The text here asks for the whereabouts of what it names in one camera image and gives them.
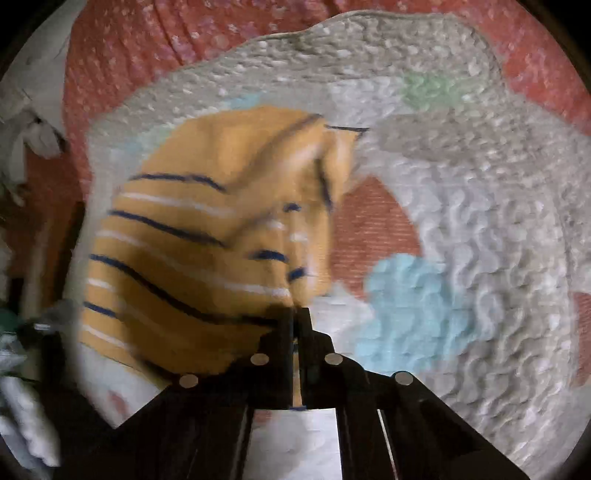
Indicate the red speckled bedspread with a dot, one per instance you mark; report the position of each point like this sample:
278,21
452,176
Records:
138,46

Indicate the white quilted patchwork blanket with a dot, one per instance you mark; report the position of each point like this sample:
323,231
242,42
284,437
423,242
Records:
461,230

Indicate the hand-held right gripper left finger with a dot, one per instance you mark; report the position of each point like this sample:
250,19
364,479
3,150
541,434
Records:
281,350

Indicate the crumpled white cloth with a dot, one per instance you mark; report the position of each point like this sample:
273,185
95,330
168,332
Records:
27,134

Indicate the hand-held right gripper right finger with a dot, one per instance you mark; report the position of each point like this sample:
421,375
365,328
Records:
307,360

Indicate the yellow striped sweater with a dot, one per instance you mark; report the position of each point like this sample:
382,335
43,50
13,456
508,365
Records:
184,254

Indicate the orange fabric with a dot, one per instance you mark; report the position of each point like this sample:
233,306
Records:
51,194

